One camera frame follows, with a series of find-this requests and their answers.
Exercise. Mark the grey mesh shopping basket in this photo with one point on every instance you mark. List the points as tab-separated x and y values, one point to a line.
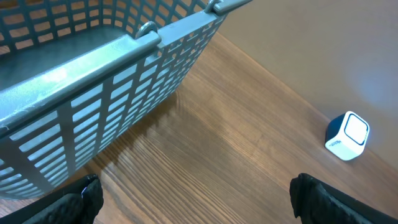
77	74

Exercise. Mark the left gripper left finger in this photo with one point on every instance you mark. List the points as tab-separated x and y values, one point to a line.
78	202

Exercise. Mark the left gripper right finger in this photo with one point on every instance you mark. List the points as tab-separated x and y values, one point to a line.
316	202

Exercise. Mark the white barcode scanner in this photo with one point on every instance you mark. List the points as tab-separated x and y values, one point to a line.
346	136

